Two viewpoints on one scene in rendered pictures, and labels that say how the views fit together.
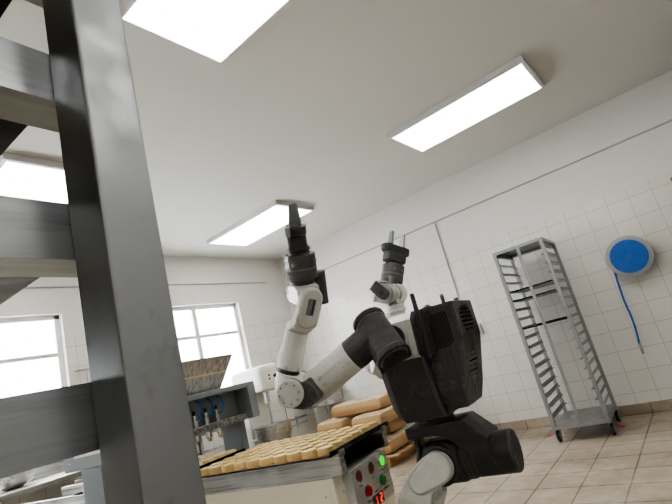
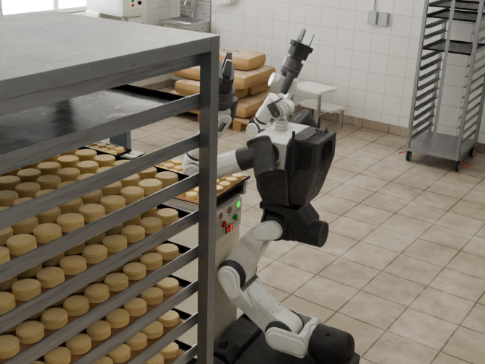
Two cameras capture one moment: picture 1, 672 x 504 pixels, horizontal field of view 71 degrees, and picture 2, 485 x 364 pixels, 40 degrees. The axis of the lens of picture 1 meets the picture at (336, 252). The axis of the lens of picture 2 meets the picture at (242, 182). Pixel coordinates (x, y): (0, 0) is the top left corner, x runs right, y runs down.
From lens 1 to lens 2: 1.49 m
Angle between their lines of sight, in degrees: 35
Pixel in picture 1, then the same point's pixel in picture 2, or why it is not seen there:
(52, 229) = (195, 287)
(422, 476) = (261, 232)
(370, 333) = (256, 155)
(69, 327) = not seen: outside the picture
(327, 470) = not seen: hidden behind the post
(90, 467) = not seen: hidden behind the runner
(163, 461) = (209, 329)
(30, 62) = (195, 250)
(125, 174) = (211, 279)
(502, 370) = (389, 70)
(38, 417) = (191, 321)
